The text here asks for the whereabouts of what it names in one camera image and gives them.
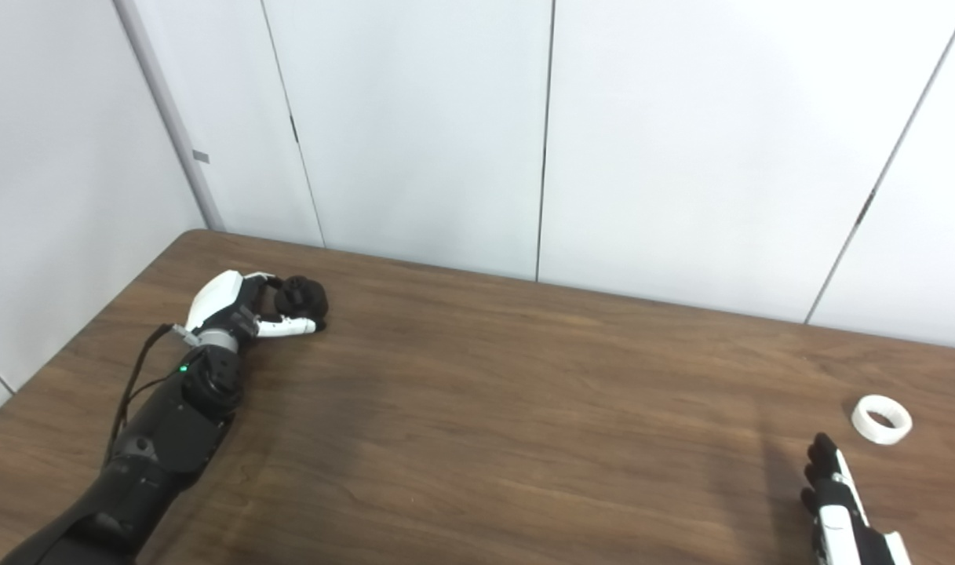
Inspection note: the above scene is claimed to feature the white ring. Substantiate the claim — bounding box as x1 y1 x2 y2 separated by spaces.
851 395 913 446

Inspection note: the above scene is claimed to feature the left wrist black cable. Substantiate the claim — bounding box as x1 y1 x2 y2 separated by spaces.
104 323 189 464

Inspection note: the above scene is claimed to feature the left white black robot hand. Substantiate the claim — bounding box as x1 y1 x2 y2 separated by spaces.
185 270 326 340

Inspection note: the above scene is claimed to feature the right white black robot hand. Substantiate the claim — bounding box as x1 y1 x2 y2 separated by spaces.
800 433 913 565

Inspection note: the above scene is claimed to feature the round black part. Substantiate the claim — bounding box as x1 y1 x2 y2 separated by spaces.
273 276 329 330

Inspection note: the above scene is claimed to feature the grey wall corner trim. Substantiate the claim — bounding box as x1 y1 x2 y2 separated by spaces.
115 0 225 232

